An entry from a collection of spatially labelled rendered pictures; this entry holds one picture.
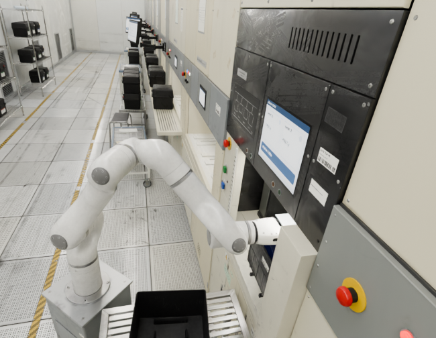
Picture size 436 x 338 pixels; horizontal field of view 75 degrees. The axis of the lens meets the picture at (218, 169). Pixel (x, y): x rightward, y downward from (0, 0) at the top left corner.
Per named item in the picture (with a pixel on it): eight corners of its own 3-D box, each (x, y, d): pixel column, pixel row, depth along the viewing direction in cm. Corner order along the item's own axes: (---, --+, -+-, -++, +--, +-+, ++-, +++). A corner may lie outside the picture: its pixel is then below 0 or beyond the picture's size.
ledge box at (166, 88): (151, 102, 386) (151, 83, 373) (172, 103, 392) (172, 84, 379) (151, 109, 360) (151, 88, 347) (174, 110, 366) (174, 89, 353)
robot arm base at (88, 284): (56, 291, 128) (48, 261, 120) (92, 264, 143) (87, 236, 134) (84, 312, 121) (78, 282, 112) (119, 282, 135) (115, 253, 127)
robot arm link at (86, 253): (61, 264, 119) (50, 218, 108) (88, 235, 135) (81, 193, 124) (86, 271, 117) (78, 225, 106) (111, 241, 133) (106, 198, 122)
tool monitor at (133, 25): (127, 47, 397) (126, 19, 380) (164, 50, 410) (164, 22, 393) (127, 51, 362) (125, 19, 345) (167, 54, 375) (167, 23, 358)
